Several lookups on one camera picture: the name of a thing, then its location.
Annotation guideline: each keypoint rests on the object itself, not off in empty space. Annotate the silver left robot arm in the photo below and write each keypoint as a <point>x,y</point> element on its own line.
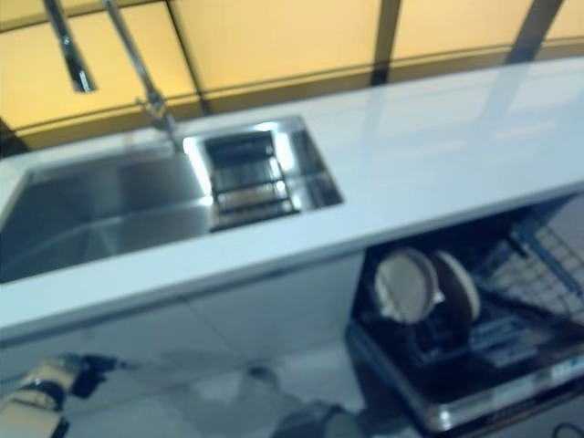
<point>27,410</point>

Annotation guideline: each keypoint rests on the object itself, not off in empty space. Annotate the stainless steel sink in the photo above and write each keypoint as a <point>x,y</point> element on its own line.
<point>114,214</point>

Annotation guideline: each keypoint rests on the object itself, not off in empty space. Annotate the beige round plate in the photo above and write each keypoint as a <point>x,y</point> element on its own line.
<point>406,287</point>
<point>461,287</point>

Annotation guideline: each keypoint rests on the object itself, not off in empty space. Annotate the white glossy cabinet door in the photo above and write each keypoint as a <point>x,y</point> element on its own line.
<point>283,301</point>
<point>114,342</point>

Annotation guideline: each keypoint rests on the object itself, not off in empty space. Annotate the open built-in dishwasher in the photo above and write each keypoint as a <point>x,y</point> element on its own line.
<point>410,388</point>

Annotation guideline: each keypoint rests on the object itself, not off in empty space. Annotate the black sink drying rack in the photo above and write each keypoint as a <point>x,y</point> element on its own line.
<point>251,187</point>

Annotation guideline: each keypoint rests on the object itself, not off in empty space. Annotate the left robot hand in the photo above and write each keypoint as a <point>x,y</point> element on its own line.
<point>55,372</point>

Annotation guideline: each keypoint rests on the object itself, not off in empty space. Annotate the dark window frame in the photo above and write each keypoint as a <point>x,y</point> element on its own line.
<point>385,45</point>

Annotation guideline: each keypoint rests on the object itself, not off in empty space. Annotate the chrome kitchen faucet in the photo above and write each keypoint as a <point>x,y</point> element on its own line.
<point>136,68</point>

